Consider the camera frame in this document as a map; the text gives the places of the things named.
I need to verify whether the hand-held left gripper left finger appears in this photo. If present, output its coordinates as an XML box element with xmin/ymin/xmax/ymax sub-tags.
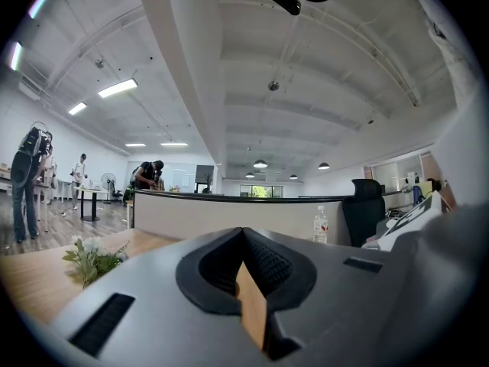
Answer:
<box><xmin>50</xmin><ymin>226</ymin><xmax>265</xmax><ymax>367</ymax></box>

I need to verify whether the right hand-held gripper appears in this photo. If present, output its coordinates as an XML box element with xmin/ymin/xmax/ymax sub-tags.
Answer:
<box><xmin>376</xmin><ymin>191</ymin><xmax>446</xmax><ymax>252</ymax></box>

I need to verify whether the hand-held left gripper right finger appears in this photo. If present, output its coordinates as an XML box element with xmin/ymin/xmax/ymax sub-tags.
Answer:
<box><xmin>242</xmin><ymin>226</ymin><xmax>391</xmax><ymax>367</ymax></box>

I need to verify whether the black office chair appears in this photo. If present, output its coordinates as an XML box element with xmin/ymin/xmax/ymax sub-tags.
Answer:
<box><xmin>340</xmin><ymin>178</ymin><xmax>387</xmax><ymax>248</ymax></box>

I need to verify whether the clear plastic water bottle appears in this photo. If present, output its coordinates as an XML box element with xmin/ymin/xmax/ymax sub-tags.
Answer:
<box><xmin>313</xmin><ymin>204</ymin><xmax>330</xmax><ymax>245</ymax></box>

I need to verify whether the pale artificial flower bouquet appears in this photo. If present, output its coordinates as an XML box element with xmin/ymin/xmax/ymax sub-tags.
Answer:
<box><xmin>60</xmin><ymin>234</ymin><xmax>131</xmax><ymax>291</ymax></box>

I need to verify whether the white table with black base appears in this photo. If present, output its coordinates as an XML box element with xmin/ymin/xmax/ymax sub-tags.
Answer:
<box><xmin>73</xmin><ymin>186</ymin><xmax>111</xmax><ymax>223</ymax></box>

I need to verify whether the white partition with black top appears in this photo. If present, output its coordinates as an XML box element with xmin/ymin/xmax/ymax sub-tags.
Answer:
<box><xmin>131</xmin><ymin>188</ymin><xmax>355</xmax><ymax>247</ymax></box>

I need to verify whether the large glass window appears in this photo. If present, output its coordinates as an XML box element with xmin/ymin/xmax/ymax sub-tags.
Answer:
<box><xmin>239</xmin><ymin>184</ymin><xmax>285</xmax><ymax>199</ymax></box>

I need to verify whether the black pedestal fan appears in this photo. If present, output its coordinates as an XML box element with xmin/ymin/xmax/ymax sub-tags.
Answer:
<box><xmin>100</xmin><ymin>171</ymin><xmax>124</xmax><ymax>206</ymax></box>

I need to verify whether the white wall board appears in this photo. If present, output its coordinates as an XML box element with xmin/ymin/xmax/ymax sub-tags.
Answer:
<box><xmin>164</xmin><ymin>162</ymin><xmax>198</xmax><ymax>193</ymax></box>

